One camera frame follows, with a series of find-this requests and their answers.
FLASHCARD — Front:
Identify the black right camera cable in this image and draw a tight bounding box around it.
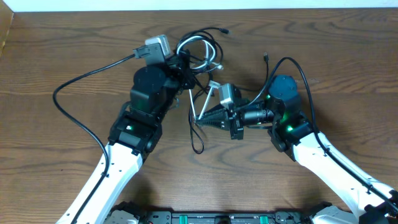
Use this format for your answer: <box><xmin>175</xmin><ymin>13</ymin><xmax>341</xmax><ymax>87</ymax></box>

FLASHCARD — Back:
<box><xmin>236</xmin><ymin>57</ymin><xmax>398</xmax><ymax>209</ymax></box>

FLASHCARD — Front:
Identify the thin black USB cable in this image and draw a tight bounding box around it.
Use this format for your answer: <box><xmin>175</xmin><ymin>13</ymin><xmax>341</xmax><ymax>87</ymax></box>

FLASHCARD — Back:
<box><xmin>236</xmin><ymin>52</ymin><xmax>271</xmax><ymax>94</ymax></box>

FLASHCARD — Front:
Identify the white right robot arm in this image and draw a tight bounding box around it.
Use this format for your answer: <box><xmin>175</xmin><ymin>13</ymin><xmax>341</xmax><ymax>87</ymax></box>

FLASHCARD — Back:
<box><xmin>195</xmin><ymin>75</ymin><xmax>397</xmax><ymax>223</ymax></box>

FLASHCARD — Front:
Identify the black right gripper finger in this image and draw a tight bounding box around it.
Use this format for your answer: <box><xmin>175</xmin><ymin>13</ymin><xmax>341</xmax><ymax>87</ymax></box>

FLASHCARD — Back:
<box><xmin>195</xmin><ymin>118</ymin><xmax>229</xmax><ymax>131</ymax></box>
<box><xmin>200</xmin><ymin>105</ymin><xmax>228</xmax><ymax>120</ymax></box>

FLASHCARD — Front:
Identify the thick black USB cable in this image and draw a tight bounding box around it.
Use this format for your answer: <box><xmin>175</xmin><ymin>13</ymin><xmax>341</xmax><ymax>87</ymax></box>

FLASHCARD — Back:
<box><xmin>175</xmin><ymin>27</ymin><xmax>230</xmax><ymax>156</ymax></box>

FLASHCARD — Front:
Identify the white USB cable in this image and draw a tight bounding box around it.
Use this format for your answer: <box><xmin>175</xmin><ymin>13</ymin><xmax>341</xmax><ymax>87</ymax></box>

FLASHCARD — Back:
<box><xmin>176</xmin><ymin>35</ymin><xmax>224</xmax><ymax>121</ymax></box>

